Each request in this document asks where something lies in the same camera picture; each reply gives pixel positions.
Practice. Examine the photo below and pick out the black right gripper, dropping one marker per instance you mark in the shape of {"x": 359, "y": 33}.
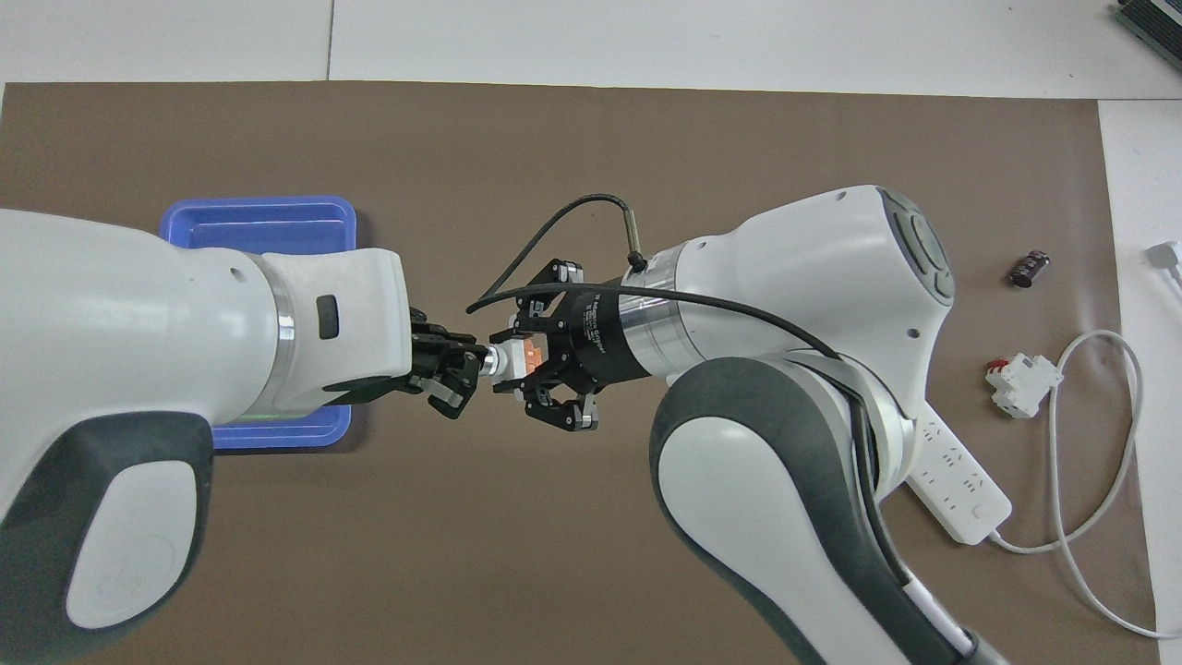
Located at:
{"x": 600, "y": 337}

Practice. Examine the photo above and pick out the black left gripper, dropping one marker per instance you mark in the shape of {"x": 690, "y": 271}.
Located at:
{"x": 427, "y": 356}

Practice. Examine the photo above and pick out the orange white selector switch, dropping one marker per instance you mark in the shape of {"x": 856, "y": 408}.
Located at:
{"x": 517, "y": 358}

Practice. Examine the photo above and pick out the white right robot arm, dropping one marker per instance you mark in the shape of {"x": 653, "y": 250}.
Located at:
{"x": 794, "y": 277}

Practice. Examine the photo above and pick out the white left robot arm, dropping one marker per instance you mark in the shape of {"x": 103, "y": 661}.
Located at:
{"x": 138, "y": 314}

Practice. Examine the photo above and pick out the brown table mat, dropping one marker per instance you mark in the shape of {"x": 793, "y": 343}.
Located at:
{"x": 554, "y": 517}

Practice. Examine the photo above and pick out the blue plastic tray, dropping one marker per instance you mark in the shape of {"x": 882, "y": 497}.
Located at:
{"x": 268, "y": 226}

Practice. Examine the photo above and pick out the white power strip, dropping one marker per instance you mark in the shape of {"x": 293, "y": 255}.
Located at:
{"x": 965, "y": 494}

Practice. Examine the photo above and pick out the white red circuit breaker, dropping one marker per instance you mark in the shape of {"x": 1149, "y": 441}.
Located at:
{"x": 1025, "y": 383}

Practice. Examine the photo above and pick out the small dark terminal block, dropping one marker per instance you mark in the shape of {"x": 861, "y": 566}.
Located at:
{"x": 1030, "y": 269}

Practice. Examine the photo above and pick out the dark grey ribbed device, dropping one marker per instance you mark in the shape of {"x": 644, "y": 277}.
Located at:
{"x": 1159, "y": 23}

